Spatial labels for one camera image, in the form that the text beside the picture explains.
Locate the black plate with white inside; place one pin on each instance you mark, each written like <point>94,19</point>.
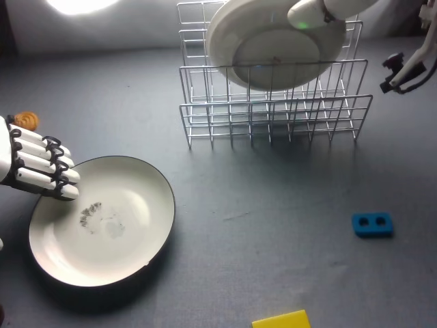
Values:
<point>112,218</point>

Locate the brown round disc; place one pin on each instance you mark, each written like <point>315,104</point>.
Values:
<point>1,309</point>

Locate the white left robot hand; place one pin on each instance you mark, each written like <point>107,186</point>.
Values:
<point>27,160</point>

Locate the orange cookie toy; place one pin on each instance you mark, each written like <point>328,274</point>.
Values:
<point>28,121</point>

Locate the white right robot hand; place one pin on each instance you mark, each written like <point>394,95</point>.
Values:
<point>307,15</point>

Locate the yellow block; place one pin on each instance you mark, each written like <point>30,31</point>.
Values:
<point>283,319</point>

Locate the blue block with two holes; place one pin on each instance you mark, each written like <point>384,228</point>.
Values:
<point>372,232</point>

